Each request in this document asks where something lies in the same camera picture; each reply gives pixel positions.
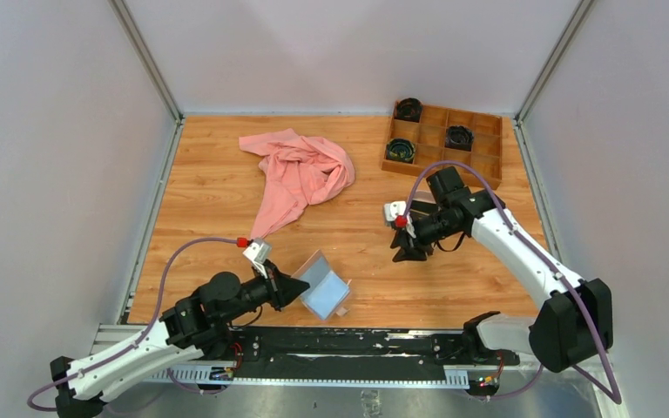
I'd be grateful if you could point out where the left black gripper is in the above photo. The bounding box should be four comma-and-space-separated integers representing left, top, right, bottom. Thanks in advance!
219, 258, 310, 324

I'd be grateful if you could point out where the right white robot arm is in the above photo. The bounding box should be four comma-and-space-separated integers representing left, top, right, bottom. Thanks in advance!
383, 166, 613, 373

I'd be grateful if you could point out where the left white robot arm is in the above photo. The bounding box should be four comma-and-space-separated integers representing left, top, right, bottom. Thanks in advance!
51, 261, 310, 417

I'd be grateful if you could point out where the pink oval card tray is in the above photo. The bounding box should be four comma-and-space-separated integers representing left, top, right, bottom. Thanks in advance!
411, 190, 436, 212

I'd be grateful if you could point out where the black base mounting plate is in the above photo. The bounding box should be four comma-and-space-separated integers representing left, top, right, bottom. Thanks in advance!
172, 326, 520, 390

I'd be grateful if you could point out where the black coil bottom left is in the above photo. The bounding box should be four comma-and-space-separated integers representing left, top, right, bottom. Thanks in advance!
385, 138, 416, 164

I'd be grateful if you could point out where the black coil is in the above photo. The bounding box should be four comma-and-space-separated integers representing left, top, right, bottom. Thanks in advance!
385, 138, 416, 164
394, 98, 423, 123
444, 125, 475, 152

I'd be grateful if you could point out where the pink cloth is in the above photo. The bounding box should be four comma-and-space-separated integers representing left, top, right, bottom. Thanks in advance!
239, 128, 356, 239

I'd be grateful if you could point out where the wooden compartment tray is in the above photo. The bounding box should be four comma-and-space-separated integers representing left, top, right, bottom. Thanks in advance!
380, 100, 503, 189

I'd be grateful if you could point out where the black coil middle right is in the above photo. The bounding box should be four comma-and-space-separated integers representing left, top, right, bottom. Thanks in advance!
444, 125, 475, 152

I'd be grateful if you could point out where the black coil top left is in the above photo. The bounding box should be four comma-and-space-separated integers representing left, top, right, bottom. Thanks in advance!
394, 98, 423, 123

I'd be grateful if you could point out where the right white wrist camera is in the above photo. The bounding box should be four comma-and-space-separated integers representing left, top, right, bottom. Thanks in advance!
382, 201, 411, 229

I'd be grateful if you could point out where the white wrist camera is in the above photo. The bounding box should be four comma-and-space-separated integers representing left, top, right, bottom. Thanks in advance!
382, 201, 411, 229
243, 238, 272, 266

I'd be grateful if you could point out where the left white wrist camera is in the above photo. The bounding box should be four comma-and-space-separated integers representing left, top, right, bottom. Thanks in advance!
243, 238, 272, 266

